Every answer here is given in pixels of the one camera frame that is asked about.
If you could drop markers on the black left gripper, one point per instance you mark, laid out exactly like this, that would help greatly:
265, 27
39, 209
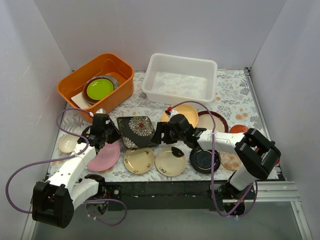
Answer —
110, 132

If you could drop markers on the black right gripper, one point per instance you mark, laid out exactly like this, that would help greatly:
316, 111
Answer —
163, 133

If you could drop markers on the black floral rectangular plate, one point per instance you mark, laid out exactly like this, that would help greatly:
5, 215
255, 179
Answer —
136, 131

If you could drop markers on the yellow bear plate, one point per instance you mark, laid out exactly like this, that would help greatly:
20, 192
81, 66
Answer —
188, 115

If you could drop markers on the red rimmed grey plate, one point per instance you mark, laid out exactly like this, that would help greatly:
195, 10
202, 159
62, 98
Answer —
205, 121

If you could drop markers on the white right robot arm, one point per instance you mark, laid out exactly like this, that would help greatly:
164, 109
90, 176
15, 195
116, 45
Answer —
257, 154

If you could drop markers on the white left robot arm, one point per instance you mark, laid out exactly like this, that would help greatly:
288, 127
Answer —
67, 172

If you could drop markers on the white square plate in bin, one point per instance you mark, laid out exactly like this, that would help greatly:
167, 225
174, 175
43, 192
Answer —
80, 101

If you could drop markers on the white plastic bin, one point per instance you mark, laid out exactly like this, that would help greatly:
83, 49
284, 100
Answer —
171, 79

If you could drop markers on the orange plastic bin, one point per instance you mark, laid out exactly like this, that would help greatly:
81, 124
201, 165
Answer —
104, 64

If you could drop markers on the cream plate with green patch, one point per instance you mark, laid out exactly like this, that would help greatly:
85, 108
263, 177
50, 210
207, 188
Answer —
170, 161

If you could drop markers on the cream floral plate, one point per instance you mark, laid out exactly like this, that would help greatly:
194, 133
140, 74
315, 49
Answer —
139, 160

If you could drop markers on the small cream bowl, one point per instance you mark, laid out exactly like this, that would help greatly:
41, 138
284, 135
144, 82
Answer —
67, 143

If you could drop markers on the lime green plate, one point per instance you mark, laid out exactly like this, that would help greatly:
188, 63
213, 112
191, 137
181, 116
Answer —
99, 88

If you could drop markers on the black round plate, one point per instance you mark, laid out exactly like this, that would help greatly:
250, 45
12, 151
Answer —
201, 160

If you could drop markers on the pink speckled glass plate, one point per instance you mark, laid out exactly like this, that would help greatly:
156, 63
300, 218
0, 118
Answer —
230, 161

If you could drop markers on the red small bowl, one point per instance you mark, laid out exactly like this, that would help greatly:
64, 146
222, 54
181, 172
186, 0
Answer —
239, 128

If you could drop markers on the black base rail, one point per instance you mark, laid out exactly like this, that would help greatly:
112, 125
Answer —
164, 195

